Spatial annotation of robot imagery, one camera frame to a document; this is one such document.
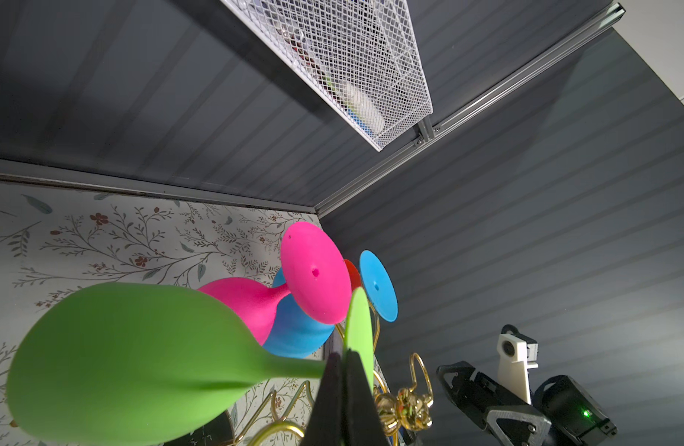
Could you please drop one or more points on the white bottle in basket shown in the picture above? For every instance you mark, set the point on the white bottle in basket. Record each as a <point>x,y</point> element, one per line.
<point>362,110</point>

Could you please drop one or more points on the white wire mesh basket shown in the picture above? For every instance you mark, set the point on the white wire mesh basket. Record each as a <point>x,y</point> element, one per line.
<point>328,43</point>

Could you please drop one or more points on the red wine glass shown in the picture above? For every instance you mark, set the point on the red wine glass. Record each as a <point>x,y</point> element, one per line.
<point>354,275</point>

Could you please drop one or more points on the pink wine glass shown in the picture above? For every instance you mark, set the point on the pink wine glass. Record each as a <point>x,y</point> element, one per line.
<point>315,276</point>

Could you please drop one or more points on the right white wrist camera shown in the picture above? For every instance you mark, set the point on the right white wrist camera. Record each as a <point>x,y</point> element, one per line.
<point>517,356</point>

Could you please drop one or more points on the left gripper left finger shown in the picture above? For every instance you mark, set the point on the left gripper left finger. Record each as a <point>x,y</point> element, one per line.
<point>325,427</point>

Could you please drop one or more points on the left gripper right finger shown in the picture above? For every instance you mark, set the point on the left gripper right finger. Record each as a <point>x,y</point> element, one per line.
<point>362,425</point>

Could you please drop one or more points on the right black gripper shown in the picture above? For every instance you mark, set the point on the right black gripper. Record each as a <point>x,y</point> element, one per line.
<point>486,403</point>

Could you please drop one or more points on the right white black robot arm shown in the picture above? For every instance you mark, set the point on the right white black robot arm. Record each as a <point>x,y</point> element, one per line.
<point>560,412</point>

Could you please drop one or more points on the green wine glass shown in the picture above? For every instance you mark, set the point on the green wine glass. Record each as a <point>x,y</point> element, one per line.
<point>137,364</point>

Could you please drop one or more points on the gold wire wine glass rack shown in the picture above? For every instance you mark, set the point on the gold wire wine glass rack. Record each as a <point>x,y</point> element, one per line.
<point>406,411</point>

